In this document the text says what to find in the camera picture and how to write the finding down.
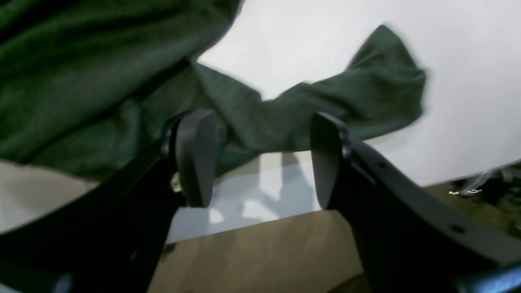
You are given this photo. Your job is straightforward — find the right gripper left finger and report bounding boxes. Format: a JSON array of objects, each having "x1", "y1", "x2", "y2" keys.
[{"x1": 0, "y1": 109, "x2": 217, "y2": 293}]

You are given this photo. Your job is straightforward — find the dark green t-shirt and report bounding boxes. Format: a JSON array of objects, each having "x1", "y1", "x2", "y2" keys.
[{"x1": 0, "y1": 0, "x2": 426, "y2": 181}]

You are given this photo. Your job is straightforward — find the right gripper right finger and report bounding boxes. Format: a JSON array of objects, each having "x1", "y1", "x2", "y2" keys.
[{"x1": 310, "y1": 112, "x2": 520, "y2": 293}]

